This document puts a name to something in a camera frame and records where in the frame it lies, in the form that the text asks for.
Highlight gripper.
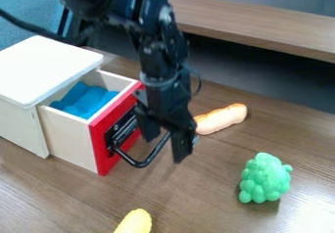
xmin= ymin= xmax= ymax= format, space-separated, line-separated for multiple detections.
xmin=131 ymin=70 xmax=201 ymax=164

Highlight drawer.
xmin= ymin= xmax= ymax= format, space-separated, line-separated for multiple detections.
xmin=36 ymin=69 xmax=173 ymax=177

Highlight toy bread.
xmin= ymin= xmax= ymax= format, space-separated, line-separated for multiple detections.
xmin=192 ymin=102 xmax=249 ymax=136

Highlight blue cloth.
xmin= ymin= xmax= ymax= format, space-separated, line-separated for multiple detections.
xmin=48 ymin=80 xmax=120 ymax=120

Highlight yellow toy corn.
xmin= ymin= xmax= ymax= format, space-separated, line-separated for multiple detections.
xmin=112 ymin=208 xmax=155 ymax=233

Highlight green toy grapes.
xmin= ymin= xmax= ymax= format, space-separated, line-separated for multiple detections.
xmin=236 ymin=152 xmax=295 ymax=205

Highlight cabinet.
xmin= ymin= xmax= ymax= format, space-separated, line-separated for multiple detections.
xmin=0 ymin=35 xmax=105 ymax=160

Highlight wooden table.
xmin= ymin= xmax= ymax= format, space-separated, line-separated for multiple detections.
xmin=158 ymin=0 xmax=335 ymax=65

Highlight black cable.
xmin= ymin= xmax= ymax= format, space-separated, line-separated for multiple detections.
xmin=0 ymin=9 xmax=87 ymax=47

